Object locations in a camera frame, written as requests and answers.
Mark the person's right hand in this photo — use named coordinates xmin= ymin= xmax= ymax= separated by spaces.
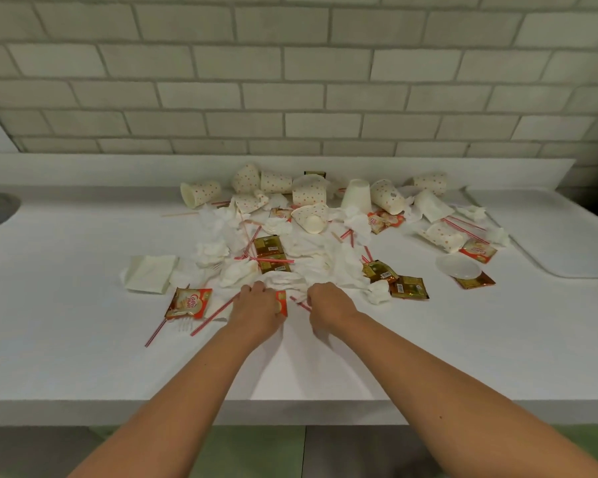
xmin=306 ymin=282 xmax=362 ymax=339

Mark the person's left hand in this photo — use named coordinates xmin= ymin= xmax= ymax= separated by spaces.
xmin=227 ymin=280 xmax=288 ymax=341

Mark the large tissue sheet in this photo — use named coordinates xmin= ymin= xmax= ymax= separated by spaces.
xmin=263 ymin=271 xmax=309 ymax=296

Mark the person's left forearm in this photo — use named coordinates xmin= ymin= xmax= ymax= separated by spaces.
xmin=69 ymin=321 xmax=281 ymax=478

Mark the person's right forearm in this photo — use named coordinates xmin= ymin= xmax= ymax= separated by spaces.
xmin=329 ymin=313 xmax=598 ymax=478

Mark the green gold tea packet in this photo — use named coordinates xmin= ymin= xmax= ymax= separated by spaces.
xmin=362 ymin=260 xmax=399 ymax=284
xmin=257 ymin=254 xmax=293 ymax=274
xmin=253 ymin=235 xmax=285 ymax=258
xmin=390 ymin=276 xmax=430 ymax=300

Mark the pile of crumpled white napkins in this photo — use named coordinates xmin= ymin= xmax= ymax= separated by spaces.
xmin=169 ymin=191 xmax=510 ymax=306

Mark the scatter of red striped straws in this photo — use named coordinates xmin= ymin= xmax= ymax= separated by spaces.
xmin=145 ymin=199 xmax=490 ymax=348

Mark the scatter of dotted paper cups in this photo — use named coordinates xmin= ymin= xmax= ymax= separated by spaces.
xmin=180 ymin=163 xmax=466 ymax=254

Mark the plain white paper cup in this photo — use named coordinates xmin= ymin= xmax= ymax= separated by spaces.
xmin=340 ymin=179 xmax=372 ymax=214

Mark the folded white napkin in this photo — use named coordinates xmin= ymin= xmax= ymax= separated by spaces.
xmin=121 ymin=255 xmax=179 ymax=295

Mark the white plastic cup lid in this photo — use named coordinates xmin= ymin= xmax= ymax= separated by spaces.
xmin=436 ymin=254 xmax=482 ymax=280

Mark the brown gold packet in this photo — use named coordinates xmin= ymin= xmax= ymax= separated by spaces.
xmin=453 ymin=272 xmax=496 ymax=290

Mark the white plastic tray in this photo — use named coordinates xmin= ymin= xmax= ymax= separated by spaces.
xmin=464 ymin=186 xmax=598 ymax=279

